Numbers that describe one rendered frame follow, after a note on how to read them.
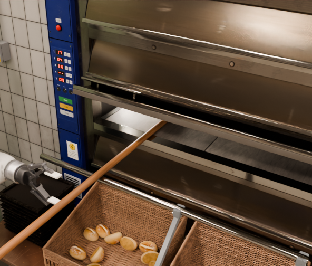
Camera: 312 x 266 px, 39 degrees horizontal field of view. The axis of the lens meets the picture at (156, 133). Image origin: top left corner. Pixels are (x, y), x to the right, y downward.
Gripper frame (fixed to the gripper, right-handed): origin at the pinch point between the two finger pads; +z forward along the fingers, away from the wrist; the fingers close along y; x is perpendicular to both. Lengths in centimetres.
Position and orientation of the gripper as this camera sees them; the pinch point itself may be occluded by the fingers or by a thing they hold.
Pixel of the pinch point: (58, 190)
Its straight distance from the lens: 179.0
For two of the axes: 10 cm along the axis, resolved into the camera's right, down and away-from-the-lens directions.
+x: -5.1, 4.1, -7.5
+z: 8.6, 2.7, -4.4
